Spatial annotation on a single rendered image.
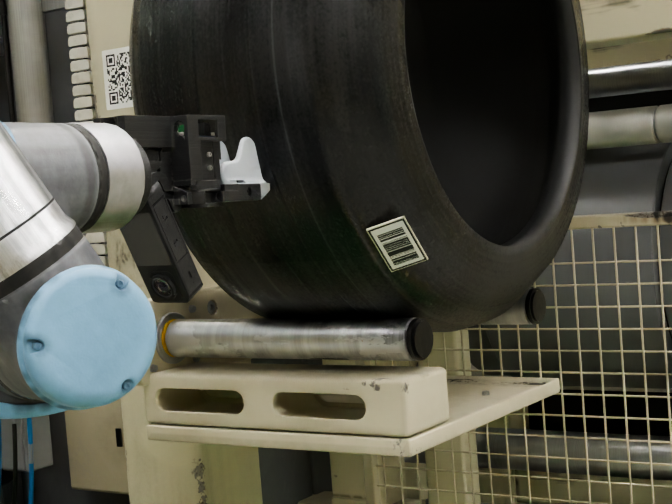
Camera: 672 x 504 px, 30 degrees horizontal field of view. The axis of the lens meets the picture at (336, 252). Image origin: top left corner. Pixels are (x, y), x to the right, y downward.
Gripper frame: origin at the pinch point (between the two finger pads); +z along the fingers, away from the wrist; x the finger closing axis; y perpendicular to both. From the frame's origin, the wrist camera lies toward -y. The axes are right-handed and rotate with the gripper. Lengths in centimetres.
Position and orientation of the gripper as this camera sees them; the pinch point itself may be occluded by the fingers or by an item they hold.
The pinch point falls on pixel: (258, 194)
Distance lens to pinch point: 121.7
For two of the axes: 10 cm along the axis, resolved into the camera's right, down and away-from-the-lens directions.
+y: -0.6, -10.0, -0.4
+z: 5.6, -0.7, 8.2
